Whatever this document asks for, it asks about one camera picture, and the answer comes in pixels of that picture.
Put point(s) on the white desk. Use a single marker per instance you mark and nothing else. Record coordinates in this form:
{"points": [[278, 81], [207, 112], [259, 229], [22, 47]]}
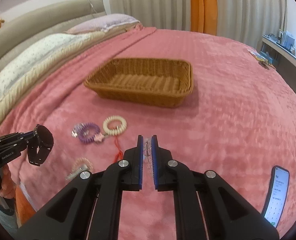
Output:
{"points": [[291, 58]]}

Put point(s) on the small items on bed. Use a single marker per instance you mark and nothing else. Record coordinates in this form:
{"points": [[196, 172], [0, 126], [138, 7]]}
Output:
{"points": [[261, 60]]}

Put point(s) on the beige curtain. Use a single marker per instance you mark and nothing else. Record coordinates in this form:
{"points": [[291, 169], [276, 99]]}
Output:
{"points": [[245, 21]]}

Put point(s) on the pink fleece blanket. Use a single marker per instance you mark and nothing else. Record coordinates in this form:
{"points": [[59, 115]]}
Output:
{"points": [[239, 120]]}

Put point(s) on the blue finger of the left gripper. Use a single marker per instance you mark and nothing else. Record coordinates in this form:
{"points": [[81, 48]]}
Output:
{"points": [[18, 136]]}

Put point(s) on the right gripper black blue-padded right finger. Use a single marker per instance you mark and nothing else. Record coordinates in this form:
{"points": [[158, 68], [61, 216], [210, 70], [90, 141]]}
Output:
{"points": [[206, 206]]}

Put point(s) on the black smartphone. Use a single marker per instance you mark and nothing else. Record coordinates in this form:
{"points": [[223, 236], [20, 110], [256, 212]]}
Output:
{"points": [[277, 195]]}

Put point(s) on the silver butterfly charm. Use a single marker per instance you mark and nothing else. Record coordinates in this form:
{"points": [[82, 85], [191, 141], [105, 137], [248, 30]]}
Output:
{"points": [[77, 129]]}

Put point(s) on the brown wicker basket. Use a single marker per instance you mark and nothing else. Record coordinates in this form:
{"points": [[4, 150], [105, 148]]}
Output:
{"points": [[148, 81]]}

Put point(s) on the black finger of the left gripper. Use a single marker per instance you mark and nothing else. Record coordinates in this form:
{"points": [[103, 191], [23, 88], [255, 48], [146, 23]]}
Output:
{"points": [[14, 145]]}

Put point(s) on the person's left hand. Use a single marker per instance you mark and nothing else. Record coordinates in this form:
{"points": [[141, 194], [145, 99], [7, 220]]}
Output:
{"points": [[8, 187]]}

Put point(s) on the orange curtain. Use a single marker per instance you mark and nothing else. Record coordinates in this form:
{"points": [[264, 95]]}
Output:
{"points": [[204, 16]]}

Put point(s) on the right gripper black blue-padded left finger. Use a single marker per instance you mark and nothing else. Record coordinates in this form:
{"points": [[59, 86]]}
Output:
{"points": [[89, 206]]}

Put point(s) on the beige padded headboard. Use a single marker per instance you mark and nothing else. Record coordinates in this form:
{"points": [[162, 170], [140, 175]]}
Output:
{"points": [[18, 34]]}

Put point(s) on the pink star charm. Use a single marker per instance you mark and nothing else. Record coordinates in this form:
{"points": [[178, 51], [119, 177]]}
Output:
{"points": [[99, 137]]}

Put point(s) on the white floral pillow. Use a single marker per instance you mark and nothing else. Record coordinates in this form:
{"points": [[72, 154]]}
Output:
{"points": [[33, 55]]}

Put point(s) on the cream quilt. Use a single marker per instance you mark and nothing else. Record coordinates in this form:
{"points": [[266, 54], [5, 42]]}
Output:
{"points": [[49, 65]]}

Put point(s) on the lilac pillow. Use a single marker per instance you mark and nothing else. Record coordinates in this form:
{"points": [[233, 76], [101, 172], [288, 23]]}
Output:
{"points": [[103, 23]]}

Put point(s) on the black smart watch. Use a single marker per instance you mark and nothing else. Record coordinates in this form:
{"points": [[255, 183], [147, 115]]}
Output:
{"points": [[39, 145]]}

